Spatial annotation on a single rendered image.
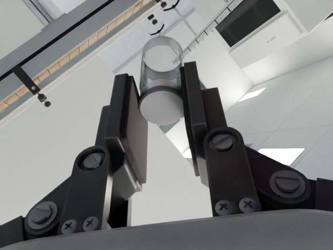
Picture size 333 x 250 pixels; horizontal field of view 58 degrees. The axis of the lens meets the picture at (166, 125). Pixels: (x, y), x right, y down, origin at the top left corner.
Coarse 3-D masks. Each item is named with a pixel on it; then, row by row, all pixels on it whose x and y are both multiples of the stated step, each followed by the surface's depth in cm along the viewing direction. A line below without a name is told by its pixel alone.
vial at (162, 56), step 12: (144, 48) 15; (156, 48) 15; (168, 48) 15; (180, 48) 16; (144, 60) 14; (156, 60) 14; (168, 60) 14; (180, 60) 15; (144, 72) 14; (156, 72) 13; (168, 72) 13; (144, 84) 13; (156, 84) 13; (168, 84) 13; (180, 84) 14
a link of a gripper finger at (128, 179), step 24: (120, 96) 11; (120, 120) 10; (144, 120) 14; (96, 144) 11; (120, 144) 10; (144, 144) 13; (120, 168) 10; (144, 168) 12; (120, 192) 10; (48, 216) 9
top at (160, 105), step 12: (144, 96) 12; (156, 96) 12; (168, 96) 12; (180, 96) 13; (144, 108) 13; (156, 108) 13; (168, 108) 13; (180, 108) 13; (156, 120) 13; (168, 120) 13
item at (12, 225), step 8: (8, 224) 9; (16, 224) 9; (0, 232) 9; (8, 232) 9; (16, 232) 9; (24, 232) 9; (0, 240) 9; (8, 240) 9; (16, 240) 9; (24, 240) 9
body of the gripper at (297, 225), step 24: (216, 216) 7; (240, 216) 7; (264, 216) 7; (288, 216) 6; (312, 216) 6; (48, 240) 7; (72, 240) 7; (96, 240) 7; (120, 240) 7; (144, 240) 7; (168, 240) 6; (192, 240) 6; (216, 240) 6; (240, 240) 6; (264, 240) 6; (288, 240) 6; (312, 240) 6
